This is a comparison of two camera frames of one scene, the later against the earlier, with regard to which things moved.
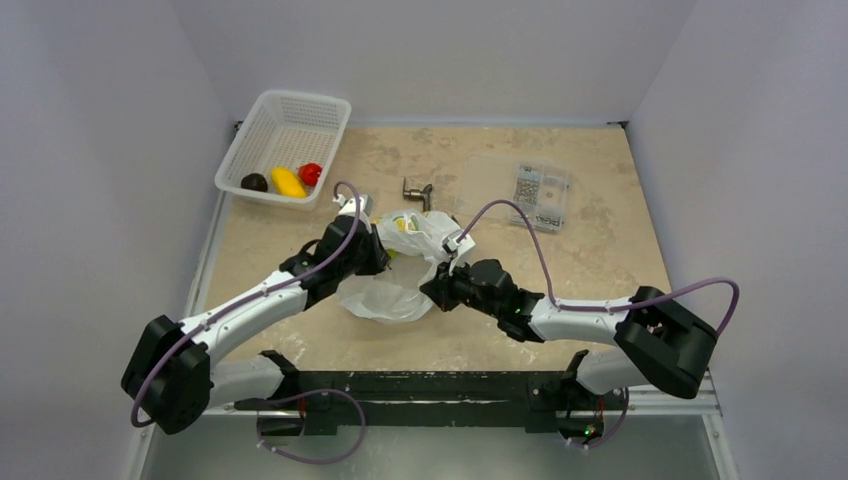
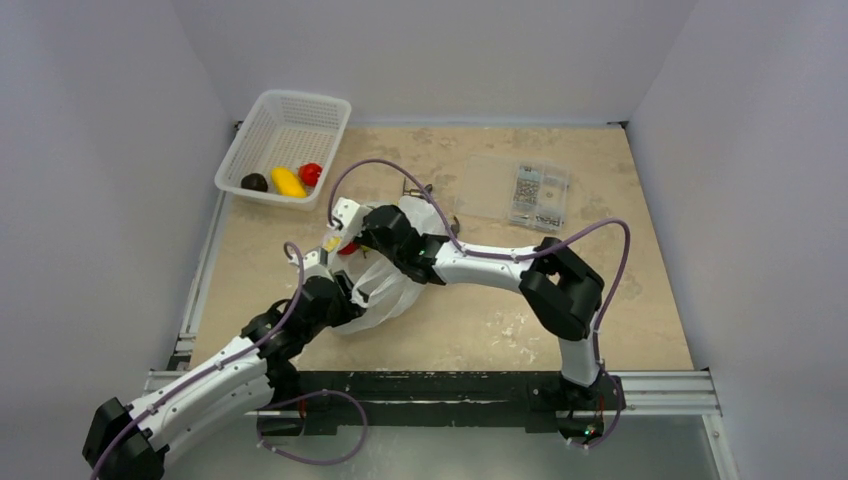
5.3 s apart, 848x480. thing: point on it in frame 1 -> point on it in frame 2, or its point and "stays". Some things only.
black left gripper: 378,256 -> 348,309
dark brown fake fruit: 254,181 stays
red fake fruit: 309,173 stays
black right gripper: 439,289 -> 374,225
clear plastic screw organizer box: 539,187 stays
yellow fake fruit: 288,183 stays
